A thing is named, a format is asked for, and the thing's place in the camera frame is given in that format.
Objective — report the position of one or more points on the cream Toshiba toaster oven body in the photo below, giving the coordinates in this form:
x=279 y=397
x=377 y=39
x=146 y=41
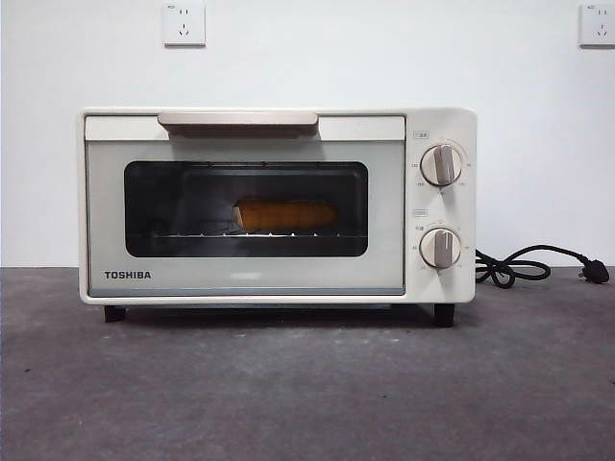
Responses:
x=439 y=125

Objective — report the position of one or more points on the cream oven knob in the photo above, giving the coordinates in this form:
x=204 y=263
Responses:
x=441 y=165
x=440 y=248

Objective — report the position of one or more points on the yellow corn cob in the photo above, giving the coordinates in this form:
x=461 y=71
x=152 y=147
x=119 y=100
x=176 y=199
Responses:
x=288 y=215

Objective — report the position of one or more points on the white wall socket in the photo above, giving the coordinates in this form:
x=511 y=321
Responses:
x=598 y=26
x=185 y=25

